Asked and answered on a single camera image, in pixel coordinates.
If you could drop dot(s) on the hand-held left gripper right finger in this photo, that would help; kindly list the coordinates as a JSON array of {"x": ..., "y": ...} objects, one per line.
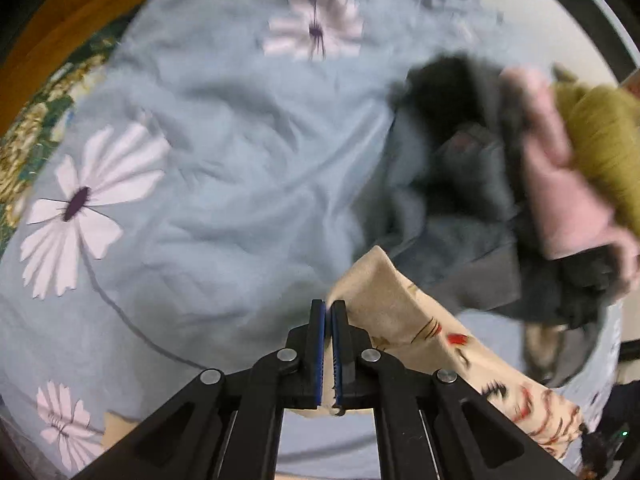
[{"x": 338, "y": 355}]

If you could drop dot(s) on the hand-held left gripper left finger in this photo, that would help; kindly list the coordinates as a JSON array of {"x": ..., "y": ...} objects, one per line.
[{"x": 320, "y": 355}]

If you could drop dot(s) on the beige printed garment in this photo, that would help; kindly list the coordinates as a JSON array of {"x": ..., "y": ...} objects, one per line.
[{"x": 400, "y": 320}]

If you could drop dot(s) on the dark grey garment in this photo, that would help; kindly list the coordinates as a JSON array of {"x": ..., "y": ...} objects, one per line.
[{"x": 450, "y": 230}]

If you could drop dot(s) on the blue floral bedsheet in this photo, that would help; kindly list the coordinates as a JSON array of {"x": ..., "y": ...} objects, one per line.
[{"x": 225, "y": 185}]

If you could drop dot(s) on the pink garment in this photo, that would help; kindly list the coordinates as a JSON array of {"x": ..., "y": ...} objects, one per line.
[{"x": 565, "y": 200}]

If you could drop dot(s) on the olive green garment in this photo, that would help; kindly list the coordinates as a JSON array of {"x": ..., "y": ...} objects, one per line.
[{"x": 605, "y": 140}]

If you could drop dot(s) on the black garment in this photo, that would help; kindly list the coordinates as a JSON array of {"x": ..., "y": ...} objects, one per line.
[{"x": 440, "y": 90}]

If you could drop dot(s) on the green floral quilt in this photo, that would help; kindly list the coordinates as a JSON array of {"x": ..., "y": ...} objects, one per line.
[{"x": 30, "y": 145}]

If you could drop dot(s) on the wooden furniture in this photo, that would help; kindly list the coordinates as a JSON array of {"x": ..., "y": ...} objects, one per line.
[{"x": 55, "y": 25}]

